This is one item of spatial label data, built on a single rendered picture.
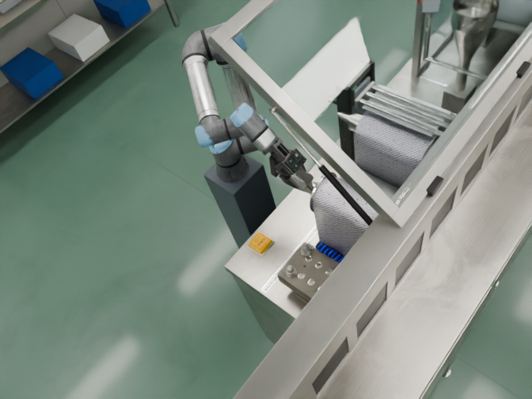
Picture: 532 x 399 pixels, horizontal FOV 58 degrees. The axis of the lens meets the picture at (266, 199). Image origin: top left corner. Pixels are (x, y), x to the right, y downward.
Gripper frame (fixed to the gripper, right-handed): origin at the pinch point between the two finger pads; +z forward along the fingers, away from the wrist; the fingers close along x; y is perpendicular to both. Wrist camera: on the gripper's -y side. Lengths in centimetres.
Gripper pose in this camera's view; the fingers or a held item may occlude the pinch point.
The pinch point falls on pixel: (309, 189)
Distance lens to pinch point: 160.0
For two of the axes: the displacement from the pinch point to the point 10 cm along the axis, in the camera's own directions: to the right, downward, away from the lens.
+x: 6.4, -6.9, 3.4
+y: 3.4, -1.4, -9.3
